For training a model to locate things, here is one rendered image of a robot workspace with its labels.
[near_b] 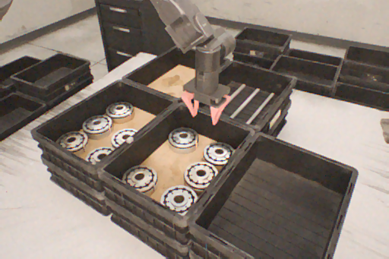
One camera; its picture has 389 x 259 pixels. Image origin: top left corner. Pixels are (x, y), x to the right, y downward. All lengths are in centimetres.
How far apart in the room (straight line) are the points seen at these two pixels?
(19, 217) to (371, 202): 114
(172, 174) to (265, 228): 32
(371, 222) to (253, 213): 41
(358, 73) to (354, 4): 170
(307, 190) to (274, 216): 15
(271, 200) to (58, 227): 65
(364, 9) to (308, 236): 334
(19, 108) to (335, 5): 330
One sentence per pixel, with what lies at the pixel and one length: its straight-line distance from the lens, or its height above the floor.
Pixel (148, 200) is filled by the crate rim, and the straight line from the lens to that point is 80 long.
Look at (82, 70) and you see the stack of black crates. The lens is 221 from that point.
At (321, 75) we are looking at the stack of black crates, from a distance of 230.
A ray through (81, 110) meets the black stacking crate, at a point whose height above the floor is 90.
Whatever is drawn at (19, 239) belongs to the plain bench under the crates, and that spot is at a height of 70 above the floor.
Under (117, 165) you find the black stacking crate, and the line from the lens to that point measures 94.
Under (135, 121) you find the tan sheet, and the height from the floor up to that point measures 83.
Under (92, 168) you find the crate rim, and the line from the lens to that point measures 91.
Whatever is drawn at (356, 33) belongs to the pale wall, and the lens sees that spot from 409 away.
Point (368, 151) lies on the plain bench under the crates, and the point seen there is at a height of 70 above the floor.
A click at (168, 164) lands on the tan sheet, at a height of 83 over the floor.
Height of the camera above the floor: 155
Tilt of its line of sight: 36 degrees down
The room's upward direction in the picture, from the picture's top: straight up
